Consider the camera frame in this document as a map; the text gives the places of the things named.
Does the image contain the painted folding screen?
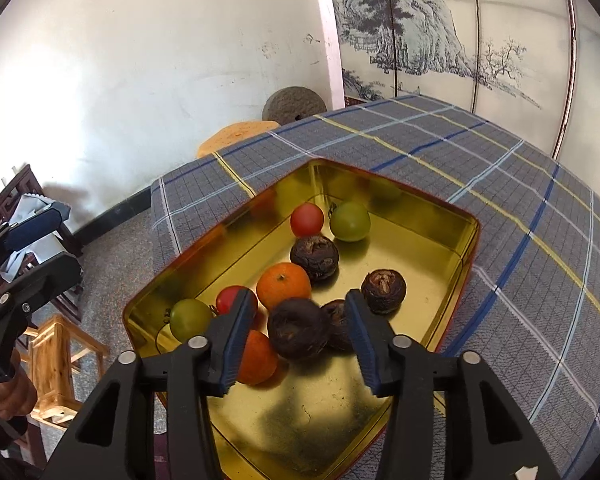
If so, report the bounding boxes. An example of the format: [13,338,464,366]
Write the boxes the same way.
[332,0,600,194]

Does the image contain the red gold tin box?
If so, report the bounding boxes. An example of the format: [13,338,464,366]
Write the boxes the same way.
[123,159,480,479]

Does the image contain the dark brown fruit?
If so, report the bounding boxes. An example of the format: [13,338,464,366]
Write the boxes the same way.
[322,299,353,353]
[268,298,330,361]
[361,269,407,315]

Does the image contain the round wooden stool top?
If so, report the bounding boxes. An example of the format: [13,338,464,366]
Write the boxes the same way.
[196,120,279,158]

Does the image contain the small red fruit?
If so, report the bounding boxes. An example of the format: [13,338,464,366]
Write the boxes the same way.
[290,203,324,237]
[215,285,258,315]

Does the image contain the round stone millstone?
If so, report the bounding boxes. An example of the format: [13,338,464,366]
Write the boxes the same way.
[262,86,327,125]

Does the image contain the grey plaid tablecloth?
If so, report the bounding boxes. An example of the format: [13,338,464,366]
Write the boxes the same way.
[150,94,600,479]

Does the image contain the green fruit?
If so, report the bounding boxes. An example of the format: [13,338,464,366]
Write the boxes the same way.
[329,202,370,243]
[170,298,214,342]

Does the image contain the person left hand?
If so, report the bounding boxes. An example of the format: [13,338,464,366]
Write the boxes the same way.
[0,349,38,420]

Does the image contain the orange mandarin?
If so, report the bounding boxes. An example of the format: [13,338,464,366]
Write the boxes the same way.
[237,330,278,386]
[256,262,312,312]

